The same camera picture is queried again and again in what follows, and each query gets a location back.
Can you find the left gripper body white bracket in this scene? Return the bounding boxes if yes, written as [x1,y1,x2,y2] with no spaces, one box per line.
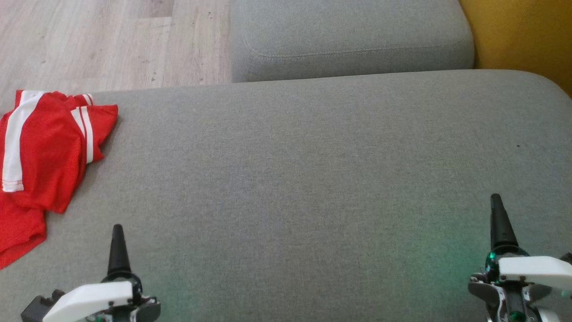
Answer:
[42,273,161,322]

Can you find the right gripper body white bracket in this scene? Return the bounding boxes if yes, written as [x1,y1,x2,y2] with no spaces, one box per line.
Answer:
[468,248,572,322]

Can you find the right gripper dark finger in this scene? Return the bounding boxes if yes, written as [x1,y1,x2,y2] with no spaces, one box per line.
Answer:
[490,193,520,255]

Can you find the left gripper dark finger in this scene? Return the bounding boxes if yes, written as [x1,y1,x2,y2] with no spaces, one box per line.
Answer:
[107,224,132,279]

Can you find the red shorts with white stripe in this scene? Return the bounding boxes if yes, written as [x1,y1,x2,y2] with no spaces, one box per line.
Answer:
[0,89,119,214]

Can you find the grey fabric sofa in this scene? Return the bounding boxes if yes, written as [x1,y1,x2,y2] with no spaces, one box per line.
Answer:
[0,69,572,322]

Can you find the yellow upholstered seat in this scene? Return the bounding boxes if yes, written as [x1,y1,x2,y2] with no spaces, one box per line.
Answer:
[459,0,572,98]

